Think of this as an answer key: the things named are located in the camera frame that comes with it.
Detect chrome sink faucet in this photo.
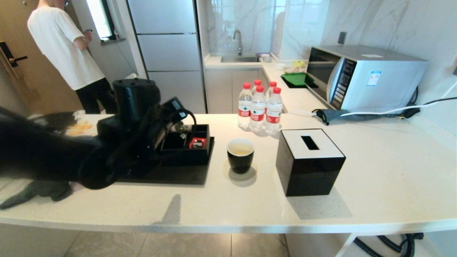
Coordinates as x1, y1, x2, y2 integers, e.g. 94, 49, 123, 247
233, 30, 244, 56

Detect black compartment organizer box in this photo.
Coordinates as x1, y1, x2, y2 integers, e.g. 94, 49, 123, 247
160, 124, 211, 166

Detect white kitchen base cabinet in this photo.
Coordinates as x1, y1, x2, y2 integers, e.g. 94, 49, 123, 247
205, 68, 269, 114

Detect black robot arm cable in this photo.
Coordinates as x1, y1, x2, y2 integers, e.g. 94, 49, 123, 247
171, 109, 197, 126

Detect white refrigerator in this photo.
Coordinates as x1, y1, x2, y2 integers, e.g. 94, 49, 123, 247
127, 0, 207, 115

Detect person's right forearm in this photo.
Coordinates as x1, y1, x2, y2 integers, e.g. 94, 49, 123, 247
74, 36, 90, 51

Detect clear glass coaster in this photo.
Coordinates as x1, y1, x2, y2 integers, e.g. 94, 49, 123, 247
223, 160, 257, 181

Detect bright window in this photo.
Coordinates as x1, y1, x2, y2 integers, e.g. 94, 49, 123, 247
86, 0, 117, 40

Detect black cup white inside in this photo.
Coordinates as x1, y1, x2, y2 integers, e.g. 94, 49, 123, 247
227, 138, 255, 175

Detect brown wooden door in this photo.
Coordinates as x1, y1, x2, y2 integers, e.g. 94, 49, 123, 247
0, 0, 106, 115

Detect person in white T-shirt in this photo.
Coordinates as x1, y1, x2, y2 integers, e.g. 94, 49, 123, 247
28, 0, 118, 114

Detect black tissue box white top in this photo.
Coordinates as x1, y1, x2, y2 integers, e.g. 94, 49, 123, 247
275, 128, 346, 197

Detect black coiled cable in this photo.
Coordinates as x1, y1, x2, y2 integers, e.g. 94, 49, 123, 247
353, 233, 425, 257

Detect grey plush toy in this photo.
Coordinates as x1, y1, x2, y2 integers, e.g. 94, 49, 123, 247
0, 180, 72, 210

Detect green plastic tray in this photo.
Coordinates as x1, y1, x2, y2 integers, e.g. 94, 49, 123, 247
281, 72, 315, 86

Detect silver microwave oven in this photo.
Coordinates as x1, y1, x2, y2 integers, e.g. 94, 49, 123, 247
306, 45, 428, 112

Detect black door lock handle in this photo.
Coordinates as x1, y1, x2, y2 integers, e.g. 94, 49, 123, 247
0, 41, 28, 68

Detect thin black cable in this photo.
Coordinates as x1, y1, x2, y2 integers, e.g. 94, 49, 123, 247
423, 97, 457, 106

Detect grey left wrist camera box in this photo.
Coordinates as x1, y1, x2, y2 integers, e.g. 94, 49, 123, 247
162, 97, 188, 121

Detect black cooktop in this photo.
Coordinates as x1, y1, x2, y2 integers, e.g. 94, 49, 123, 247
282, 77, 319, 89

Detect black rectangular serving tray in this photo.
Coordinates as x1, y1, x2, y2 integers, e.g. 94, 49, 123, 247
118, 136, 215, 185

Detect yellow toy fries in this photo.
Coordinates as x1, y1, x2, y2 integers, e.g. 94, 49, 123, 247
66, 121, 95, 137

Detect steel kitchen sink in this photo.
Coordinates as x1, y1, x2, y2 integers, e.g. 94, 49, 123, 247
220, 55, 260, 64

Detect black bag white tag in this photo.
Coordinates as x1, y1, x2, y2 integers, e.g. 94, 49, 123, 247
30, 111, 86, 126

